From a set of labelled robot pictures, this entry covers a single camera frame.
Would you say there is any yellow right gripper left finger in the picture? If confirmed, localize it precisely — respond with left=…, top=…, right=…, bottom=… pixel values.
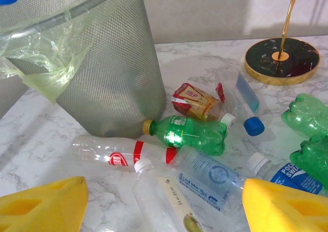
left=0, top=176, right=89, bottom=232

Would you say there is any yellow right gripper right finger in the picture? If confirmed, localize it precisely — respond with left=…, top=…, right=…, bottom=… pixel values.
left=242, top=178, right=328, bottom=232

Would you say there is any clear bottle blue label white cap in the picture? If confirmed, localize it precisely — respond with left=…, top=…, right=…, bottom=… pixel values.
left=247, top=152, right=325, bottom=196

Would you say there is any green plastic bottle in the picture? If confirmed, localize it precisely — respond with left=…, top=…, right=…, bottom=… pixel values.
left=289, top=134, right=328, bottom=189
left=281, top=93, right=328, bottom=138

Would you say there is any clear bottle pale blue-print label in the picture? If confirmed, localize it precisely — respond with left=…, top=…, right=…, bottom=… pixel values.
left=174, top=149, right=248, bottom=215

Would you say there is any clear bottle plain light-blue label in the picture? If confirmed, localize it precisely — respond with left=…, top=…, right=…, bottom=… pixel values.
left=215, top=68, right=266, bottom=137

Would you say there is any clear bottle cream label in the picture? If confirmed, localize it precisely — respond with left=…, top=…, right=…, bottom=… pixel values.
left=132, top=157, right=213, bottom=232

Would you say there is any green bottle yellow cap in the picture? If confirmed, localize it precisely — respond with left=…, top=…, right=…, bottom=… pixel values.
left=142, top=115, right=229, bottom=156

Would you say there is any pale green plastic bin liner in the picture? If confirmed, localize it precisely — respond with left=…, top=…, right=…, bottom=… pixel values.
left=0, top=0, right=148, bottom=104

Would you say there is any translucent green plastic bin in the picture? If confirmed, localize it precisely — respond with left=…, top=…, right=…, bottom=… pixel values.
left=0, top=0, right=167, bottom=138

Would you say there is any clear bottle red label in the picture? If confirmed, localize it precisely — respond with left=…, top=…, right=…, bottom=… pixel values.
left=71, top=134, right=178, bottom=167

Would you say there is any red and gold snack packet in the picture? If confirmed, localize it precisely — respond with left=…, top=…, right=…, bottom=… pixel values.
left=173, top=82, right=236, bottom=130

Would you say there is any gold glass rack black base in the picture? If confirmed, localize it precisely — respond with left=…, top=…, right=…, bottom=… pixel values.
left=243, top=0, right=321, bottom=87

